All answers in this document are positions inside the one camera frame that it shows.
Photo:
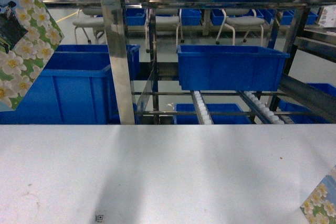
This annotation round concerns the white daisy gift bag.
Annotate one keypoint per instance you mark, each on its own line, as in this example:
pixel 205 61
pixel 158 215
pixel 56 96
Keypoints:
pixel 29 38

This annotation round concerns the teal flower gift bag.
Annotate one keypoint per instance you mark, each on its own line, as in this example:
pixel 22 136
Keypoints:
pixel 319 207

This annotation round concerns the blue bin centre shelf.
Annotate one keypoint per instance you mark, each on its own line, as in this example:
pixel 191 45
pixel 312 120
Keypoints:
pixel 223 67

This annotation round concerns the grey office chair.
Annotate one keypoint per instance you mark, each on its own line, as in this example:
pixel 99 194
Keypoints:
pixel 89 18
pixel 234 17
pixel 165 17

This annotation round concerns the blue bin left shelf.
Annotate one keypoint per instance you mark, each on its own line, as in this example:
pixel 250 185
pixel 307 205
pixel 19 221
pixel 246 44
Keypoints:
pixel 75 87

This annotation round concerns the steel rack upright post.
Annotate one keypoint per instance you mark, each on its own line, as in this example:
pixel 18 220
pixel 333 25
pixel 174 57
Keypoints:
pixel 114 30

